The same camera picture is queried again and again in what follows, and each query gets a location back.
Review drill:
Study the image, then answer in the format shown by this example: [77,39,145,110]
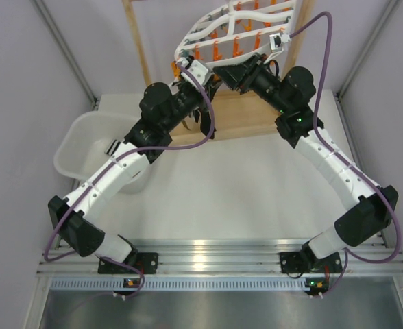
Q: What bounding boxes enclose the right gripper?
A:
[214,53,291,115]

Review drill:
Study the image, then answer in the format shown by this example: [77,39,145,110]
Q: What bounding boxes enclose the black sock white stripes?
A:
[193,106,212,136]

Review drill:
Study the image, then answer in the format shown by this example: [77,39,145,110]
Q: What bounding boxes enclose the white clip hanger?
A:
[174,1,297,68]

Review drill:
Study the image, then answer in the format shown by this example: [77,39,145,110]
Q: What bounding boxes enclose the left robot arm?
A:
[48,78,221,272]

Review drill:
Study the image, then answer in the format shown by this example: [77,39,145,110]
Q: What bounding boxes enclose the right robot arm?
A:
[214,53,398,272]

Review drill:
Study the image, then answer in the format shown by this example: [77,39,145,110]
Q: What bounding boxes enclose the wooden tray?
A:
[169,89,281,145]

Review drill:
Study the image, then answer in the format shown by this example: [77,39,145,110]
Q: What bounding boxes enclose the beige sock with leaf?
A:
[182,117,197,131]

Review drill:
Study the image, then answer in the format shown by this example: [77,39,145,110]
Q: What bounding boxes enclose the white plastic bin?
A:
[53,111,138,182]

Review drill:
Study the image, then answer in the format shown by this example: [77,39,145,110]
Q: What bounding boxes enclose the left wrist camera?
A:
[176,58,213,86]

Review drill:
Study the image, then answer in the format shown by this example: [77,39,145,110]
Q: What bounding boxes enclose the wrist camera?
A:
[176,58,213,86]
[265,32,291,64]

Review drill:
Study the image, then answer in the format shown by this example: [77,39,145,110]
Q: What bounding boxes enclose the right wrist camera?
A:
[265,32,291,64]

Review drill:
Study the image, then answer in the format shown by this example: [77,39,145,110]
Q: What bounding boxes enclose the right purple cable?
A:
[289,11,403,295]

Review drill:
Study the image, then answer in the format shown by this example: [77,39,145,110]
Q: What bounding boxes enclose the left wooden post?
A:
[122,0,151,86]

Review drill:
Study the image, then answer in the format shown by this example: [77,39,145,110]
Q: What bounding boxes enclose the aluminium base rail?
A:
[37,239,403,295]

